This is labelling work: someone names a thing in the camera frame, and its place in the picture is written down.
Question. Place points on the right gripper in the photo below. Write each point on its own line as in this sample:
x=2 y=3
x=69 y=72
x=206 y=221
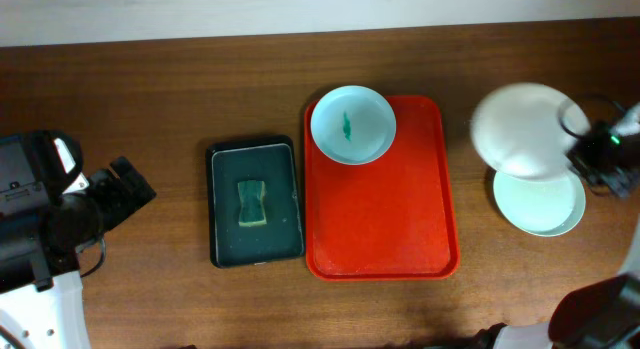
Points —
x=609 y=176

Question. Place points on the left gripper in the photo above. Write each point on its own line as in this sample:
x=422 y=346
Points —
x=128 y=198

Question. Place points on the mint green plate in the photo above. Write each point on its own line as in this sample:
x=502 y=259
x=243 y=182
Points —
x=546 y=208

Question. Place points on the white plate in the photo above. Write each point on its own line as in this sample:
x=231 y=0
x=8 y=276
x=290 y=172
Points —
x=525 y=130

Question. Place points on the green and yellow sponge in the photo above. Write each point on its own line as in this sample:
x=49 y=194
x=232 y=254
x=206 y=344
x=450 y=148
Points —
x=251 y=195

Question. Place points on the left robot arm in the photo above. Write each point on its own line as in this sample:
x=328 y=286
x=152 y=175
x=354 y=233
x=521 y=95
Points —
x=50 y=213

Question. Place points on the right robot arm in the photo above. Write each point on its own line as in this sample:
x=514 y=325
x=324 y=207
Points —
x=603 y=315

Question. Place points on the black rectangular tray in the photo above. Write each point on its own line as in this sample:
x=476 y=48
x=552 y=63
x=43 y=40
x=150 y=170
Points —
x=268 y=159

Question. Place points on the red plastic serving tray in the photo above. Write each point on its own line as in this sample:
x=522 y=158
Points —
x=391 y=219

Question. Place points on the light blue plate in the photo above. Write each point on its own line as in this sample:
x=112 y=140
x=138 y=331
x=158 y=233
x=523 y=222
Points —
x=353 y=125

